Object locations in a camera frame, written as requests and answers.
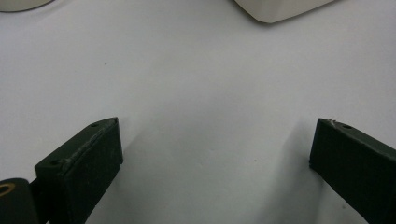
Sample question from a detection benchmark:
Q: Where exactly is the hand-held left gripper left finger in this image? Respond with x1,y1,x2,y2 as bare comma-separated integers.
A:
35,117,124,224

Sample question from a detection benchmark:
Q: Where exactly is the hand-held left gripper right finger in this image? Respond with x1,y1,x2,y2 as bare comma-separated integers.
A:
309,118,396,224

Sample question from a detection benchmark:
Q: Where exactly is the white plastic storage box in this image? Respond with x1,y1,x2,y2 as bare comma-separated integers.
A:
233,0,337,24

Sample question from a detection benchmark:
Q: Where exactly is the round dish with pink centre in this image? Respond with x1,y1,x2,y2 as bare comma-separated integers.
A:
0,0,54,13

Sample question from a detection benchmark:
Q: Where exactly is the white table cover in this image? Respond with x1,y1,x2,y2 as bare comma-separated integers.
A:
0,0,396,224

